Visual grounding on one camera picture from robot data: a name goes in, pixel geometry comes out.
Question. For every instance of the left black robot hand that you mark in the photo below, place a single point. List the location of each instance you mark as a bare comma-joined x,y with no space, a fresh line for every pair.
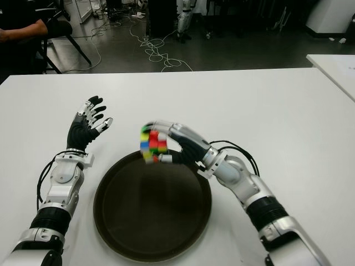
80,135

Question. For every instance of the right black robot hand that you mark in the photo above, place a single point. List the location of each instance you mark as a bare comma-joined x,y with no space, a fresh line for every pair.
191,144

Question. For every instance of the multicoloured Rubik's cube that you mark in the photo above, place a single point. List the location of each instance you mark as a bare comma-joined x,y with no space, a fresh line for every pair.
154,141

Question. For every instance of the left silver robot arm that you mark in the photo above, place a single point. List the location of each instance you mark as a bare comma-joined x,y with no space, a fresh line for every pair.
62,177

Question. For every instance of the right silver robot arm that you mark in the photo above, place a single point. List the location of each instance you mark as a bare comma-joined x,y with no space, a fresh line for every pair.
258,191

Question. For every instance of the dark brown round plate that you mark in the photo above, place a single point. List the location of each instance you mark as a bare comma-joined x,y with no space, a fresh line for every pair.
152,210

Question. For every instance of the black chair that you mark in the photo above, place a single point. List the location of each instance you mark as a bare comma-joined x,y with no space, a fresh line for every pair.
59,27

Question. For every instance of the white humanoid robot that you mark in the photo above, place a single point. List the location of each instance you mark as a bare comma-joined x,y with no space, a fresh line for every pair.
183,22

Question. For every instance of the black cabinet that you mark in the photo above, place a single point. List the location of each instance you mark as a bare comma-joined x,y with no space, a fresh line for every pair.
163,16

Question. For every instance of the white power strip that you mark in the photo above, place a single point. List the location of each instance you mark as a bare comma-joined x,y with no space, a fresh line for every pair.
137,15

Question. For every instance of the person in black shirt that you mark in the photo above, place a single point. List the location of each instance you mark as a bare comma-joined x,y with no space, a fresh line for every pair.
16,16

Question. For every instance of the white side table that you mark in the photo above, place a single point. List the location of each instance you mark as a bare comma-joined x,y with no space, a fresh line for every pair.
332,69

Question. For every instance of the small white box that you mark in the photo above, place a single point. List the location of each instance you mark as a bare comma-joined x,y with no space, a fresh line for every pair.
342,40

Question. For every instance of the white machine base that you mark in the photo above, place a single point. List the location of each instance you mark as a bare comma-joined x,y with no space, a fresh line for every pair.
330,14

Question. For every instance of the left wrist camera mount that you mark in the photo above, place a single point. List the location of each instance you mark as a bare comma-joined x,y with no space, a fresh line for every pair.
89,161

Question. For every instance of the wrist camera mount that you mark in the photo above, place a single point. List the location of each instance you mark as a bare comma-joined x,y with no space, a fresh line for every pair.
89,161
205,169

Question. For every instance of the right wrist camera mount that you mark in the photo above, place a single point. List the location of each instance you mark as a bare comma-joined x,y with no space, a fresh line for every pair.
205,169

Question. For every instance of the white cabinet frame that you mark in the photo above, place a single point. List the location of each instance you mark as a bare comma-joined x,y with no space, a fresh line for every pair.
83,11

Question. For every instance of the grey leaning frame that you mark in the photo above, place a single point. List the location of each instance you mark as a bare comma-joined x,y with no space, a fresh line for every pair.
280,18

